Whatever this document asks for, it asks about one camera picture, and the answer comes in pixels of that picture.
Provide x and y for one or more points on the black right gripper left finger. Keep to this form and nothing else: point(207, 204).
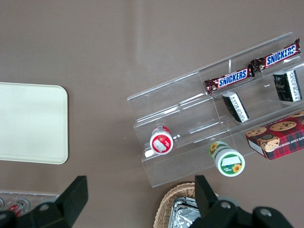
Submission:
point(73, 202)

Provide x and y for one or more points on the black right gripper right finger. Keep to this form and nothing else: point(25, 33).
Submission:
point(205, 197)

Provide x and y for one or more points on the light tan wicker basket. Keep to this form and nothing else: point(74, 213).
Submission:
point(166, 204)

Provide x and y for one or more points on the beige rectangular tray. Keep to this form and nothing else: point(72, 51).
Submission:
point(31, 123)

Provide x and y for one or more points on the stacked aluminium foil trays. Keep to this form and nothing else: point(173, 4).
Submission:
point(184, 213)

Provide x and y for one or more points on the clear acrylic bottle rack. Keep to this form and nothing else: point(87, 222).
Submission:
point(35, 196)

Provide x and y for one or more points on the green lidded yoghurt cup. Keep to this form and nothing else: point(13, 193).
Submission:
point(229, 162)

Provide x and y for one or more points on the red cola bottle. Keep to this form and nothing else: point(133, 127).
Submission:
point(19, 205)

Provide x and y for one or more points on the red lidded yoghurt cup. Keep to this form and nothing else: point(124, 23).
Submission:
point(161, 143)

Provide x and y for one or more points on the clear acrylic stepped display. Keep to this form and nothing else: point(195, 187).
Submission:
point(180, 111)

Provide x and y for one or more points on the small black and white box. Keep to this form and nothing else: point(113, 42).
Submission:
point(236, 108)
point(288, 86)

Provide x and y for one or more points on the red tartan cookie box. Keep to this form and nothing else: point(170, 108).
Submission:
point(282, 137)

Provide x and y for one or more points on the brown Snickers bar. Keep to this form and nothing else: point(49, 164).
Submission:
point(231, 79)
point(279, 55)

